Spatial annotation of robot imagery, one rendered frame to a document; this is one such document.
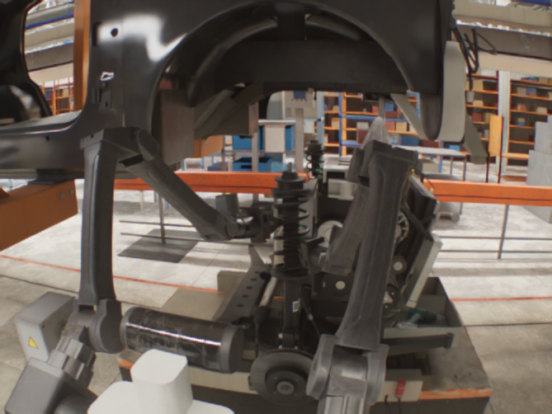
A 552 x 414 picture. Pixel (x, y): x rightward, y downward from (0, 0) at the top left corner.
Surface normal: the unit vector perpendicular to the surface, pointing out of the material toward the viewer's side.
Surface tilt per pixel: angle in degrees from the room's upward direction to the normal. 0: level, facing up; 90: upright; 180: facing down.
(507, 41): 90
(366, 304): 58
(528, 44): 90
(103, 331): 76
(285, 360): 90
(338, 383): 33
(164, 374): 0
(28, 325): 90
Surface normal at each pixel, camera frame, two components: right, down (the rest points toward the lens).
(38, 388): -0.14, -0.72
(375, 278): -0.02, -0.31
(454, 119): -0.18, 0.40
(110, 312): 0.89, -0.14
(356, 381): 0.09, -0.69
